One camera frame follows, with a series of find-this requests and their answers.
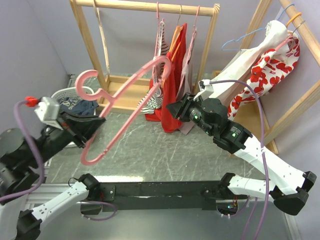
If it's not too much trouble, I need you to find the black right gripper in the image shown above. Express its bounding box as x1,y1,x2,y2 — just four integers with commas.
165,92,215,137

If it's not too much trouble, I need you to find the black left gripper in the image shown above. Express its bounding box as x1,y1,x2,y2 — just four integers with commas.
25,106,106,168

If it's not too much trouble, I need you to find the red white striped top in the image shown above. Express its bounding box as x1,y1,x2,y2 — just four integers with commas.
136,20,170,116

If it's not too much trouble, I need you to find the navy blue printed top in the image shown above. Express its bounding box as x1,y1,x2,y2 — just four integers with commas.
57,97,99,116

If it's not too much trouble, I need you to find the pink wire hanger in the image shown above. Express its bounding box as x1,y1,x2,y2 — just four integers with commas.
177,4,201,93
154,2,168,59

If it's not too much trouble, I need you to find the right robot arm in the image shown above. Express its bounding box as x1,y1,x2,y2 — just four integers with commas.
166,93,317,216

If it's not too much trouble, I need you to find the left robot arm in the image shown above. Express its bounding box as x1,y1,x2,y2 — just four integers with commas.
0,112,105,240

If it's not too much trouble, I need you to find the mauve pink top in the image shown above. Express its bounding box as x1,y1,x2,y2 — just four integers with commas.
178,27,198,136

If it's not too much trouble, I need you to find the orange hanger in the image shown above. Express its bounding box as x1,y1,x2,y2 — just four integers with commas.
168,5,184,61

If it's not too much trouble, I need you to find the orange hanger hook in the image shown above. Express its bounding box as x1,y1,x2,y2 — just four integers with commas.
285,12,302,28

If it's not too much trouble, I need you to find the white perforated plastic basket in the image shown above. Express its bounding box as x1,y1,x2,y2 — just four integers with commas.
51,86,94,148

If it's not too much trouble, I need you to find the wooden clothes rack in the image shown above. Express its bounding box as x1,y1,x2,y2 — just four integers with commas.
212,0,320,158
69,0,220,110

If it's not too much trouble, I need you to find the white garment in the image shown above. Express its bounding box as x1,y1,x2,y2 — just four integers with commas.
209,20,289,104

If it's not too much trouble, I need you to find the black base bar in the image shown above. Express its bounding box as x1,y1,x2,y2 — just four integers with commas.
90,180,236,210

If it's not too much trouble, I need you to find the red floral white dress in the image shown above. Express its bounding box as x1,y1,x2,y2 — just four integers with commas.
226,37,301,121

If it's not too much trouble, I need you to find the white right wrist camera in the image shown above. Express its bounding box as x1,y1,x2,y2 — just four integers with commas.
197,79,214,100

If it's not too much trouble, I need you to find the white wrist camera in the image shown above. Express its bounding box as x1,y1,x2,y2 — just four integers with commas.
197,79,214,100
25,96,63,130

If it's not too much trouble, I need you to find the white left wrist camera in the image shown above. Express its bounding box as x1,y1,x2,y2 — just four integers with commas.
25,96,63,130

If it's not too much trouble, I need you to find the aluminium rail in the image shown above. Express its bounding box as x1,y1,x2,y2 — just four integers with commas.
24,182,301,240

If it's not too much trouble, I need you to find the blue wire hanger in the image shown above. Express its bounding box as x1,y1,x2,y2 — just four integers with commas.
221,3,295,51

